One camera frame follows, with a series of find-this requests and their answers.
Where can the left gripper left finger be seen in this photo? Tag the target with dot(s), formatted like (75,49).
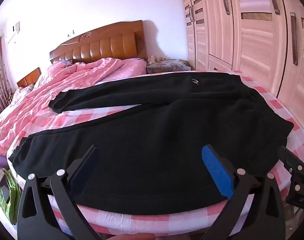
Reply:
(36,218)

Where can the pink quilt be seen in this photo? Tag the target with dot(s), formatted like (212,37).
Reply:
(31,113)

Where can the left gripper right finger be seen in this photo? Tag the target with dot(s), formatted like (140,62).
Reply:
(266,216)

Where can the pink checkered bed sheet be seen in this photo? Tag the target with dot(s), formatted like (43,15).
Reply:
(161,225)

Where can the green bag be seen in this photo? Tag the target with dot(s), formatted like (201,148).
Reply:
(10,194)

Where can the light wooden wardrobe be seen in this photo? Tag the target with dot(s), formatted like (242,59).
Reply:
(263,39)

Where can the black pants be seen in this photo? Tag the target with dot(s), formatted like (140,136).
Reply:
(149,155)

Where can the wooden bed headboard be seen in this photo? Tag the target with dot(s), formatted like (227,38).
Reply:
(121,40)

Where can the wooden nightstand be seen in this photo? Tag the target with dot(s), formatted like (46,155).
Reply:
(31,78)

